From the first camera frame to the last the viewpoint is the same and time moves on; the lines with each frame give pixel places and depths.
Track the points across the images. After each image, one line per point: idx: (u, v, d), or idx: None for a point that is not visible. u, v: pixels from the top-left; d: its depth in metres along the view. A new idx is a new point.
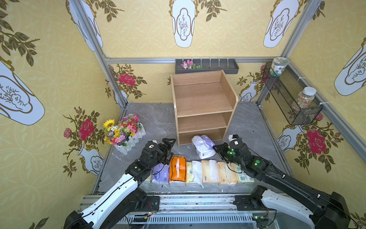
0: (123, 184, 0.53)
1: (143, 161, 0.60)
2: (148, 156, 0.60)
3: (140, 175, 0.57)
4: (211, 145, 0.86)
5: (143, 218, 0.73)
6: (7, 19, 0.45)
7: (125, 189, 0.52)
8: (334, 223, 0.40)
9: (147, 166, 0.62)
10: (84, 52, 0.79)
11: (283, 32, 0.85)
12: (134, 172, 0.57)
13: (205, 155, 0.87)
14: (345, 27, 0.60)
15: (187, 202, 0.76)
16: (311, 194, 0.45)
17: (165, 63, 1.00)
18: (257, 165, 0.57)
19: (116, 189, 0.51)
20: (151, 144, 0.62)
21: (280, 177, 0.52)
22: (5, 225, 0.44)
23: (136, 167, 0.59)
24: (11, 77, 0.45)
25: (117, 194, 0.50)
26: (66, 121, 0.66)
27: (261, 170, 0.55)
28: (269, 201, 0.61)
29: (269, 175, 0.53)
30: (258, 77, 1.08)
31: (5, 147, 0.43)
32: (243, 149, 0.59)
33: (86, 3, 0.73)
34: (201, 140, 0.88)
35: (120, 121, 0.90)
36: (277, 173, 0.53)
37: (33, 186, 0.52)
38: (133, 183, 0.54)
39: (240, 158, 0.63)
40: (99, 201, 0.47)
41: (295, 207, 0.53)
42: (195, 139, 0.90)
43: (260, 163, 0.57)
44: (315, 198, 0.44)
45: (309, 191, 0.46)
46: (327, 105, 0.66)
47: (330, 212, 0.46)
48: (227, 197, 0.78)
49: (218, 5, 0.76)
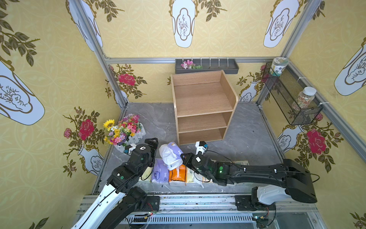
0: (105, 200, 0.46)
1: (132, 165, 0.53)
2: (138, 159, 0.53)
3: (126, 182, 0.49)
4: (178, 153, 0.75)
5: (143, 218, 0.73)
6: (7, 19, 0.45)
7: (106, 204, 0.46)
8: (298, 189, 0.42)
9: (136, 171, 0.54)
10: (84, 52, 0.79)
11: (283, 32, 0.85)
12: (117, 180, 0.49)
13: (174, 166, 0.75)
14: (345, 27, 0.60)
15: (187, 202, 0.76)
16: (269, 172, 0.48)
17: (165, 63, 1.00)
18: (223, 172, 0.57)
19: (97, 205, 0.45)
20: (143, 146, 0.56)
21: (243, 171, 0.53)
22: (5, 225, 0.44)
23: (119, 174, 0.50)
24: (11, 77, 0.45)
25: (98, 212, 0.45)
26: (66, 121, 0.66)
27: (227, 175, 0.56)
28: (264, 198, 0.61)
29: (234, 175, 0.55)
30: (258, 77, 1.08)
31: (4, 147, 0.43)
32: (206, 164, 0.59)
33: (86, 3, 0.73)
34: (167, 150, 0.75)
35: (120, 120, 0.90)
36: (239, 169, 0.54)
37: (33, 186, 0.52)
38: (114, 197, 0.47)
39: (208, 172, 0.62)
40: (82, 221, 0.43)
41: (277, 190, 0.54)
42: (161, 149, 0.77)
43: (224, 169, 0.58)
44: (274, 173, 0.47)
45: (267, 171, 0.48)
46: (327, 105, 0.66)
47: (289, 181, 0.43)
48: (227, 197, 0.78)
49: (218, 5, 0.76)
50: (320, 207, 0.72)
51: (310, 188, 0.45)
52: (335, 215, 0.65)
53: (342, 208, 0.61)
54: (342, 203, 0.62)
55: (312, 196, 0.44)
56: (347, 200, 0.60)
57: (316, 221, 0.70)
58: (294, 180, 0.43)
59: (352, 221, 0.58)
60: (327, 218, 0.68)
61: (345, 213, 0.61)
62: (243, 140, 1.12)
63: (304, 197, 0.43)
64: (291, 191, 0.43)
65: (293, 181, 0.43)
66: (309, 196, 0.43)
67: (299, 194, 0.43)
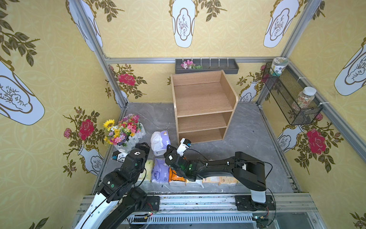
0: (96, 210, 0.44)
1: (125, 171, 0.51)
2: (132, 165, 0.51)
3: (118, 190, 0.47)
4: (167, 143, 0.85)
5: (143, 218, 0.73)
6: (7, 19, 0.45)
7: (98, 214, 0.44)
8: (244, 178, 0.48)
9: (129, 177, 0.51)
10: (84, 52, 0.79)
11: (283, 32, 0.85)
12: (108, 189, 0.46)
13: (160, 152, 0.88)
14: (345, 27, 0.60)
15: (187, 202, 0.76)
16: (224, 165, 0.53)
17: (165, 63, 1.00)
18: (192, 169, 0.63)
19: (89, 214, 0.44)
20: (137, 151, 0.54)
21: (206, 167, 0.59)
22: (5, 225, 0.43)
23: (109, 182, 0.47)
24: (11, 77, 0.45)
25: (92, 220, 0.43)
26: (66, 121, 0.66)
27: (194, 171, 0.64)
28: (255, 197, 0.63)
29: (199, 170, 0.62)
30: (258, 77, 1.08)
31: (4, 147, 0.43)
32: (177, 162, 0.66)
33: (86, 3, 0.73)
34: (158, 138, 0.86)
35: (120, 121, 0.90)
36: (204, 164, 0.60)
37: (33, 186, 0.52)
38: (105, 206, 0.45)
39: (179, 169, 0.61)
40: (79, 224, 0.43)
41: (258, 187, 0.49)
42: (154, 136, 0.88)
43: (193, 165, 0.64)
44: (228, 166, 0.51)
45: (223, 164, 0.54)
46: (327, 105, 0.66)
47: (237, 171, 0.47)
48: (227, 197, 0.78)
49: (218, 5, 0.76)
50: (320, 207, 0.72)
51: (258, 177, 0.49)
52: (335, 215, 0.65)
53: (342, 208, 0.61)
54: (342, 204, 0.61)
55: (260, 183, 0.47)
56: (347, 199, 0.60)
57: (316, 221, 0.70)
58: (240, 169, 0.48)
59: (352, 221, 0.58)
60: (326, 218, 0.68)
61: (345, 213, 0.61)
62: (242, 140, 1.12)
63: (254, 185, 0.49)
64: (241, 181, 0.50)
65: (239, 171, 0.47)
66: (258, 183, 0.47)
67: (249, 183, 0.50)
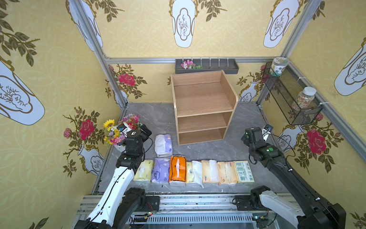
0: (121, 176, 0.51)
1: (131, 150, 0.59)
2: (134, 143, 0.60)
3: (134, 163, 0.57)
4: (169, 147, 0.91)
5: (143, 218, 0.73)
6: (7, 19, 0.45)
7: (123, 180, 0.51)
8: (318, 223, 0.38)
9: (136, 153, 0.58)
10: (84, 53, 0.80)
11: (283, 32, 0.85)
12: (125, 163, 0.55)
13: (163, 157, 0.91)
14: (345, 27, 0.60)
15: (187, 202, 0.76)
16: (310, 194, 0.44)
17: (165, 63, 1.00)
18: (268, 151, 0.56)
19: (115, 183, 0.49)
20: (133, 131, 0.61)
21: (288, 168, 0.51)
22: (5, 225, 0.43)
23: (125, 158, 0.57)
24: (11, 77, 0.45)
25: (118, 187, 0.49)
26: (66, 121, 0.66)
27: (270, 156, 0.55)
28: (265, 201, 0.62)
29: (276, 161, 0.53)
30: (258, 77, 1.08)
31: (4, 147, 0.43)
32: (257, 133, 0.61)
33: (86, 3, 0.73)
34: (162, 140, 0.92)
35: (120, 120, 0.90)
36: (286, 165, 0.51)
37: (33, 186, 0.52)
38: (129, 172, 0.53)
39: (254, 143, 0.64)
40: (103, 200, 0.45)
41: (287, 207, 0.53)
42: (157, 139, 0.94)
43: (272, 151, 0.56)
44: (313, 200, 0.43)
45: (311, 192, 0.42)
46: (327, 105, 0.66)
47: (320, 214, 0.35)
48: (227, 197, 0.78)
49: (218, 5, 0.76)
50: None
51: None
52: None
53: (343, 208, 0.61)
54: (343, 203, 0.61)
55: None
56: (347, 200, 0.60)
57: None
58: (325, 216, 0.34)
59: (352, 221, 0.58)
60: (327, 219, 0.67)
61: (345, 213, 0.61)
62: None
63: None
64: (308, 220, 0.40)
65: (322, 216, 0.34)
66: None
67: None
